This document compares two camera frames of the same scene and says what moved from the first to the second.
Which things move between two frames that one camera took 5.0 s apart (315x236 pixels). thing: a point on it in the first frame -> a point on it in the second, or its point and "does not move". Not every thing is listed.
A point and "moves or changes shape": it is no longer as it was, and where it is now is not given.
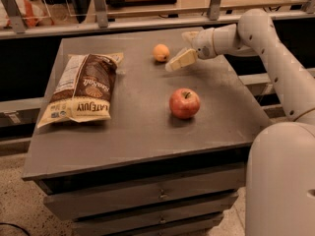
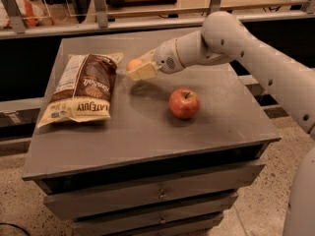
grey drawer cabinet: [145, 171] does not move
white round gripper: [203, 44] -> [164, 58]
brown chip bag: [84, 89] does not move
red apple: [184, 102] does not move
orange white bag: [33, 13] does not move
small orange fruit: [160, 52] moves or changes shape
